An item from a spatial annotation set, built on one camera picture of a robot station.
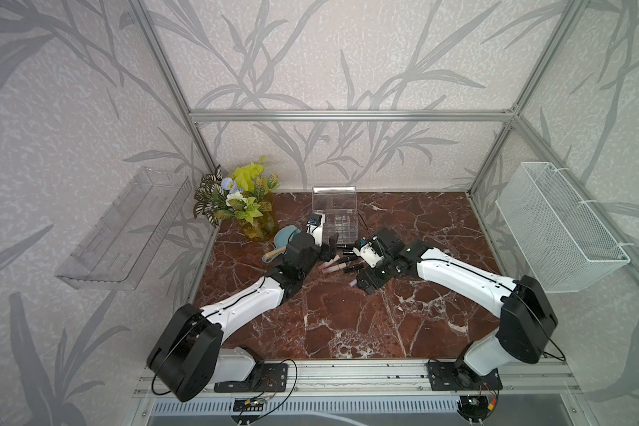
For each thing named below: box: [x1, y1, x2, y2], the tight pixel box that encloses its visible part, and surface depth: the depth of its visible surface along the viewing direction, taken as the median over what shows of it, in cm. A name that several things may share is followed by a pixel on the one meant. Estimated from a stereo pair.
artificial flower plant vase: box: [193, 156, 281, 239], surface depth 90 cm
